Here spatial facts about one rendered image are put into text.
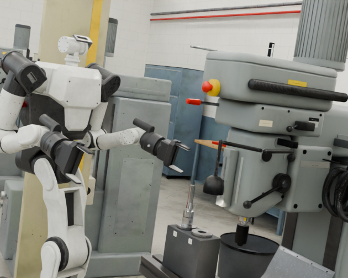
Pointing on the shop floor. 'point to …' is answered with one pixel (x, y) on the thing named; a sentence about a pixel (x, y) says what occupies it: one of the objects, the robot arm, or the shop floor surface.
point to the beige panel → (50, 41)
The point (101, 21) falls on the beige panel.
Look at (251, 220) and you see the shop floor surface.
